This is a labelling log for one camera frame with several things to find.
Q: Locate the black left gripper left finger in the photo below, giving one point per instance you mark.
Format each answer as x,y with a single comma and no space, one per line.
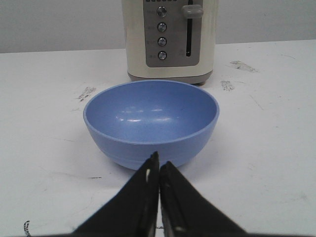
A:
133,210

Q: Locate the blue plastic bowl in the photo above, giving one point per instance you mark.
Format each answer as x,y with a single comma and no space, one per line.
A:
131,121

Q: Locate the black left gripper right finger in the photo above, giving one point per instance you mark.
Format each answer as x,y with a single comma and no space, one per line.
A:
185,211

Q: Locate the cream two-slot toaster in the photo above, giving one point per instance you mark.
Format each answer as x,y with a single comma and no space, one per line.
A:
170,39

